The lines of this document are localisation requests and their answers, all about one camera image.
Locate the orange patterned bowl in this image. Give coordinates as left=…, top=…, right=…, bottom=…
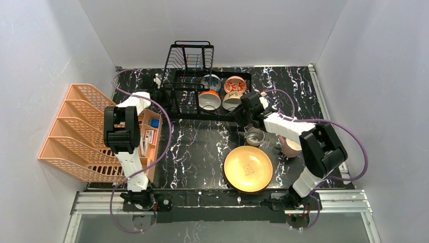
left=224, top=76, right=247, bottom=94

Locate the orange glossy bowl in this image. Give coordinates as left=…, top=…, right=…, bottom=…
left=198, top=90, right=222, bottom=111

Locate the black wire dish rack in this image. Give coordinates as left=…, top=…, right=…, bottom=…
left=161, top=40, right=252, bottom=122

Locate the blue floral bowl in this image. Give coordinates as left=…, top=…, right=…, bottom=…
left=200, top=74, right=222, bottom=93

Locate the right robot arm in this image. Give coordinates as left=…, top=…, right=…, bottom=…
left=230, top=92, right=348, bottom=198

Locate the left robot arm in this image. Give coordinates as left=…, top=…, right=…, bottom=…
left=103, top=75, right=172, bottom=193

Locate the stainless steel cup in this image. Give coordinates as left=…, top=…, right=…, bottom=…
left=245, top=127, right=265, bottom=147

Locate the pink mug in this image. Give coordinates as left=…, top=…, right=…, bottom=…
left=279, top=136, right=302, bottom=158

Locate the yellow plate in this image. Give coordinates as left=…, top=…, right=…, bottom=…
left=223, top=146, right=273, bottom=194

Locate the orange file organizer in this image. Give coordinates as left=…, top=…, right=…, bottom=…
left=38, top=84, right=124, bottom=183

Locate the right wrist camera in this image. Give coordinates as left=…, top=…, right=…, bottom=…
left=259, top=92, right=269, bottom=109

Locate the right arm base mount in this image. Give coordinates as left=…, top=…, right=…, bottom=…
left=259, top=192, right=322, bottom=231

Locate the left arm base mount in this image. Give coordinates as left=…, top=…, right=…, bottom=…
left=120, top=189, right=173, bottom=212

